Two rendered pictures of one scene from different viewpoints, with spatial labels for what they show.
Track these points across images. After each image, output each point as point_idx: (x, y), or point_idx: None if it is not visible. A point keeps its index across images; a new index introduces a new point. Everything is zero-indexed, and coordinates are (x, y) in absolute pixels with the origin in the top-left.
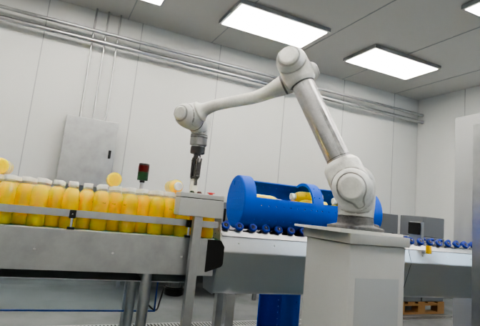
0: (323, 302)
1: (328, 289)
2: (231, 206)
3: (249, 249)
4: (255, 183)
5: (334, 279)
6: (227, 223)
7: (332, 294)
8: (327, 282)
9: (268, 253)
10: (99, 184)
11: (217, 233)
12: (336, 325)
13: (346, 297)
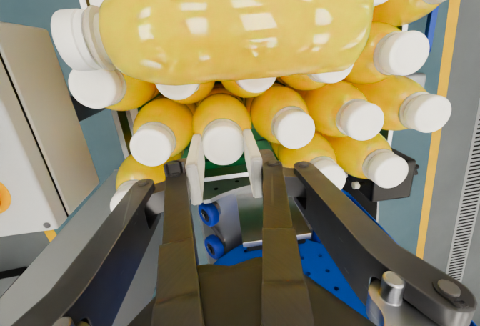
0: (69, 262)
1: (48, 279)
2: (313, 279)
3: (203, 233)
4: None
5: (26, 297)
6: (208, 221)
7: (43, 277)
8: (47, 287)
9: (208, 263)
10: None
11: (220, 184)
12: (53, 252)
13: (11, 286)
